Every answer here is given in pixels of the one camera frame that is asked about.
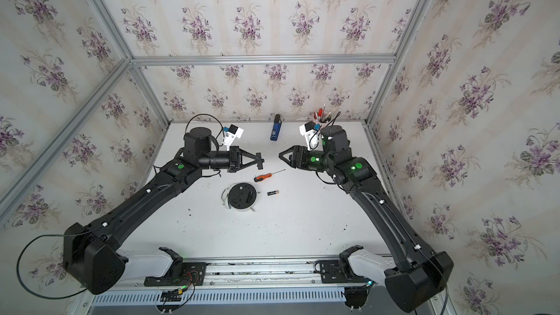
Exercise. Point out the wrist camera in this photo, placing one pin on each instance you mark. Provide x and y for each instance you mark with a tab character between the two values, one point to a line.
334	138
199	142

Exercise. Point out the orange handled screwdriver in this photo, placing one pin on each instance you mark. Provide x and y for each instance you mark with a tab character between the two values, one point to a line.
263	177

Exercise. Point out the blue black stapler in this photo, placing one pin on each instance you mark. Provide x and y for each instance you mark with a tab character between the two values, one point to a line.
276	127

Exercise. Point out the aluminium mounting rail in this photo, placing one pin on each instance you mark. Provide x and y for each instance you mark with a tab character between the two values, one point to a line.
279	271

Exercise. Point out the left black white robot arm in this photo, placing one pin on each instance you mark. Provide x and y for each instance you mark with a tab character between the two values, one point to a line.
90	253

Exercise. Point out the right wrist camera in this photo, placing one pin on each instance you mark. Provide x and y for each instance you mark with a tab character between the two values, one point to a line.
334	138

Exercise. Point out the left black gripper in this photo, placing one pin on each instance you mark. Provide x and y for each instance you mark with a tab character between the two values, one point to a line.
235	160

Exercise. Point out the pink pen cup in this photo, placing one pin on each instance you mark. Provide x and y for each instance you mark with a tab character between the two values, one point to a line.
323	127

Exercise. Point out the aluminium frame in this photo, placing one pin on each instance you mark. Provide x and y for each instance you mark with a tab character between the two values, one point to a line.
84	106

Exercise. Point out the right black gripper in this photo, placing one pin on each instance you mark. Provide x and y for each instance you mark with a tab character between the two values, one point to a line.
295	152

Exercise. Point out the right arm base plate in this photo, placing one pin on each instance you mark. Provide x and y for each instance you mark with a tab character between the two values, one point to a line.
332	272

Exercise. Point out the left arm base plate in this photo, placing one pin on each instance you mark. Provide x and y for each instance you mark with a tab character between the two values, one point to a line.
180	275

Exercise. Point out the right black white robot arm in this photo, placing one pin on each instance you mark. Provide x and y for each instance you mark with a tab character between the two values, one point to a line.
420	272

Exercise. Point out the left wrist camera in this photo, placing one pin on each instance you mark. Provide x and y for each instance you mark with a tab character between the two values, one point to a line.
199	142

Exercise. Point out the white twin bell alarm clock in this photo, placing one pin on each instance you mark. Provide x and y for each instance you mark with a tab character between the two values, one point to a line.
240	197

